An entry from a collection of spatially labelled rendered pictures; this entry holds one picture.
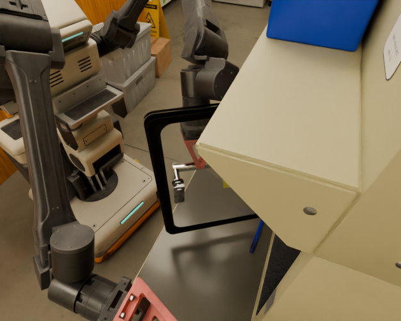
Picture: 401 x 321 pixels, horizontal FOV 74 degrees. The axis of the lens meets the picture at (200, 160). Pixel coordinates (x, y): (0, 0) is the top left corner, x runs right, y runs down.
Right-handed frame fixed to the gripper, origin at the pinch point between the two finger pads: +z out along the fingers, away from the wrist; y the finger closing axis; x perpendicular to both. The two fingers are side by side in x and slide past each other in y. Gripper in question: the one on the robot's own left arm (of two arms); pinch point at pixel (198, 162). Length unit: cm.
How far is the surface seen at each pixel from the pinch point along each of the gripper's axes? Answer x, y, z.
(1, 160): 127, 155, 43
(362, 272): -7.5, -39.6, -4.1
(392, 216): -5.7, -42.5, -11.9
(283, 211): -0.7, -37.9, -10.3
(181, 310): 7.4, -8.4, 34.0
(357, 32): -12.9, -27.8, -23.5
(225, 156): 3.8, -37.3, -15.2
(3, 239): 116, 110, 84
